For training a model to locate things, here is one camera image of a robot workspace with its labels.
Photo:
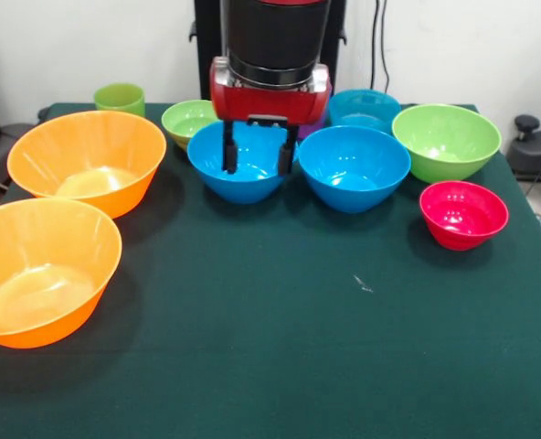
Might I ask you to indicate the dark green table cloth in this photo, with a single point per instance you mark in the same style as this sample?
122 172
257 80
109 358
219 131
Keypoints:
270 366

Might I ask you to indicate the green plastic cup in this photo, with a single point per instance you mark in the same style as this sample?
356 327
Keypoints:
119 100

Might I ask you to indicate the large orange plastic bowl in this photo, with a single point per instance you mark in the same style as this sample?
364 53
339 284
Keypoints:
83 142
46 238

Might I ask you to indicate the dark grey stand base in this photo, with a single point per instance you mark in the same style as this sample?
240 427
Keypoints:
5 146

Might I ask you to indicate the black stand base with knob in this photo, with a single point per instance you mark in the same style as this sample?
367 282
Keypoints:
540 151

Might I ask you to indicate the large green plastic bowl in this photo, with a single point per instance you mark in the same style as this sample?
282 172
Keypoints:
444 132

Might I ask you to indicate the blue plastic bowl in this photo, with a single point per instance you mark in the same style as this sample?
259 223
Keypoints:
353 160
252 187

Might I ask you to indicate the purple plastic cup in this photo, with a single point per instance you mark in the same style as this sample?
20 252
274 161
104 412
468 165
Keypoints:
308 131

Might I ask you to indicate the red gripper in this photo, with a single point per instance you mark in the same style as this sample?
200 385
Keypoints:
261 103

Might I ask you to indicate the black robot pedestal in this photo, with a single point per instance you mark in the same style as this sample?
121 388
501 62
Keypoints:
208 46

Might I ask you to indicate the small translucent blue bowl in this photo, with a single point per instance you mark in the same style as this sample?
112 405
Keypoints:
364 107

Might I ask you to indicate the small green plastic bowl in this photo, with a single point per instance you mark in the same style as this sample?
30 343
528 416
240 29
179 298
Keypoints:
183 123

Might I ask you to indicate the small pink plastic bowl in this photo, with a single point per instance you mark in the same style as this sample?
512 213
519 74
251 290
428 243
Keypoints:
462 210

